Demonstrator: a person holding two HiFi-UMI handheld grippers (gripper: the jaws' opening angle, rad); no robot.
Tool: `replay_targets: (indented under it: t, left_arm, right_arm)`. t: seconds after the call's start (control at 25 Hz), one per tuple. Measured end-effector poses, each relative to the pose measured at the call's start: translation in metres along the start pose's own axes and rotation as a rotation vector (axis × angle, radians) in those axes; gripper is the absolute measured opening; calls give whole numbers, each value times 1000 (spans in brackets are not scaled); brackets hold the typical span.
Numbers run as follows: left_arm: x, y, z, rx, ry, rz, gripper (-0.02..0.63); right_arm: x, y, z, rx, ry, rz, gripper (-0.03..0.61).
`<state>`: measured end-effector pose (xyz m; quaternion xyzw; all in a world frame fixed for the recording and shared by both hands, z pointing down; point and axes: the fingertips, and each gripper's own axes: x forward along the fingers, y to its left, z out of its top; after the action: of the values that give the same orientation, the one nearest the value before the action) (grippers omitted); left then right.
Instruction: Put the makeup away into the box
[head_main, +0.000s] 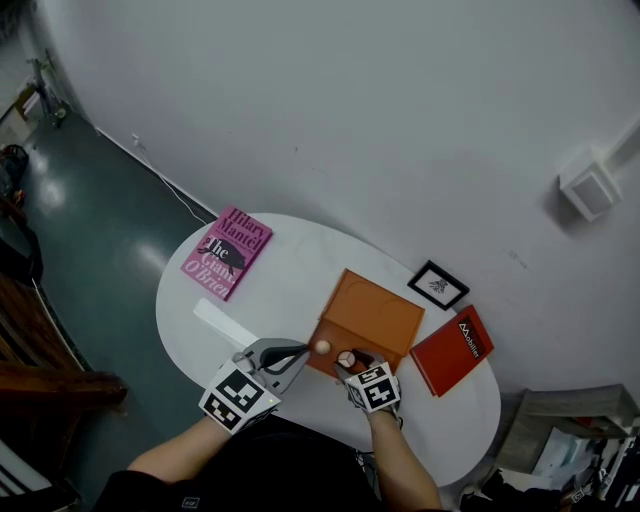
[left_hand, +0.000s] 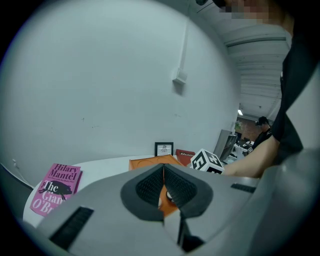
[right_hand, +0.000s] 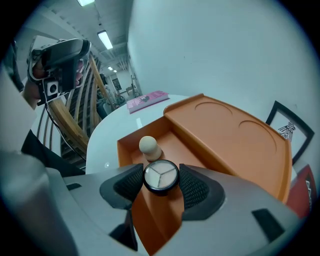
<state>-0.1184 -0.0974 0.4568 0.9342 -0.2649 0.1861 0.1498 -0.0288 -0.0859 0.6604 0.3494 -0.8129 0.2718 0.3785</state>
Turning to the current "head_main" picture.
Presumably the person's right forearm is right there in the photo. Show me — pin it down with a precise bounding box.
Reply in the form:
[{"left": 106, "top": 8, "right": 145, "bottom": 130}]
[{"left": 367, "top": 409, "right": 444, "bottom": 512}]

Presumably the white flat panel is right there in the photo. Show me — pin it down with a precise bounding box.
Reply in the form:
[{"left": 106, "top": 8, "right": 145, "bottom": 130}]
[{"left": 532, "top": 427, "right": 596, "bottom": 476}]

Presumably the grey shelf unit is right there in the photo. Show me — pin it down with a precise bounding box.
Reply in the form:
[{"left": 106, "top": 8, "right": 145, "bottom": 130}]
[{"left": 497, "top": 383, "right": 640, "bottom": 476}]

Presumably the black picture frame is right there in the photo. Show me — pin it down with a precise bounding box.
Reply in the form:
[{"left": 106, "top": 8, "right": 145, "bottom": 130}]
[{"left": 406, "top": 259, "right": 471, "bottom": 312}]

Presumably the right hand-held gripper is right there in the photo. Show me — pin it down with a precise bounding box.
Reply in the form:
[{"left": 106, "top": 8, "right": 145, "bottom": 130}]
[{"left": 333, "top": 349, "right": 404, "bottom": 415}]

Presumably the person's left forearm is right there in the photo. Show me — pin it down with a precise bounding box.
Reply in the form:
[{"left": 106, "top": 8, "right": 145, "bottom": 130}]
[{"left": 127, "top": 413, "right": 234, "bottom": 474}]

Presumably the person's black shirt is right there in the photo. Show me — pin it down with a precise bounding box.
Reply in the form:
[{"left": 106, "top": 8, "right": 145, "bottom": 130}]
[{"left": 92, "top": 429, "right": 386, "bottom": 512}]

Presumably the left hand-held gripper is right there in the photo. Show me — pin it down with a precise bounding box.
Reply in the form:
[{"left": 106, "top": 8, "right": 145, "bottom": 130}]
[{"left": 198, "top": 338, "right": 310, "bottom": 435}]

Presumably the red book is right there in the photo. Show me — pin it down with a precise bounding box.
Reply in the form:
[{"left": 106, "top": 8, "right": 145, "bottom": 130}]
[{"left": 409, "top": 304, "right": 496, "bottom": 398}]

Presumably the orange wooden box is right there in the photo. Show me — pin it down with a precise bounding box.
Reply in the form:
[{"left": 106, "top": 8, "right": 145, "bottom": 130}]
[{"left": 305, "top": 268, "right": 426, "bottom": 386}]

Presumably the white wall cable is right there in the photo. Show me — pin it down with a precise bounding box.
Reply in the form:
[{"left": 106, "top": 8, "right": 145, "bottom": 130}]
[{"left": 130, "top": 132, "right": 216, "bottom": 221}]

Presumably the pink book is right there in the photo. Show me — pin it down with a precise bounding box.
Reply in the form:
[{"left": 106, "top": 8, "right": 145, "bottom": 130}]
[{"left": 180, "top": 205, "right": 274, "bottom": 303}]

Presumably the white oval table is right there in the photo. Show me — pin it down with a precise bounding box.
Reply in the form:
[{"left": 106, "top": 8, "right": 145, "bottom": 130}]
[{"left": 155, "top": 212, "right": 503, "bottom": 489}]

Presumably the dark wooden furniture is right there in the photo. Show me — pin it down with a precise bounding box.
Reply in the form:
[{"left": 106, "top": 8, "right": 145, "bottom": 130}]
[{"left": 0, "top": 272, "right": 129, "bottom": 481}]

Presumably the white wall cable conduit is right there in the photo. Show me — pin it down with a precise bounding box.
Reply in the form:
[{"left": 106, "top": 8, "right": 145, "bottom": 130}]
[{"left": 607, "top": 119, "right": 640, "bottom": 166}]

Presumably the white wall switch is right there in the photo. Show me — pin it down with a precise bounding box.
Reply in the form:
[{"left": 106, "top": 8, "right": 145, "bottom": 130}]
[{"left": 558, "top": 158, "right": 624, "bottom": 223}]

